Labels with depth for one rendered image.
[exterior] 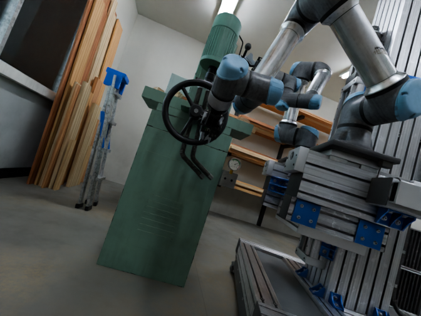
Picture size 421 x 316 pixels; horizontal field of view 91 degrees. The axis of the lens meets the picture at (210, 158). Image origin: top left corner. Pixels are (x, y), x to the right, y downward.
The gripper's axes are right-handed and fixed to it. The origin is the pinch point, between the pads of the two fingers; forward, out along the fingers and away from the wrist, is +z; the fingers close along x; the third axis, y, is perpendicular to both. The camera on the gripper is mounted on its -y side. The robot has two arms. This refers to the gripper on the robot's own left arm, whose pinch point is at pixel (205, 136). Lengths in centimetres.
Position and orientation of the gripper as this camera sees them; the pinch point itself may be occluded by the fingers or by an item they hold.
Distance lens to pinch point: 84.4
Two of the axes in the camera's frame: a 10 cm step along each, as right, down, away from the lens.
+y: -2.1, 8.0, -5.7
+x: 9.4, 3.2, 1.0
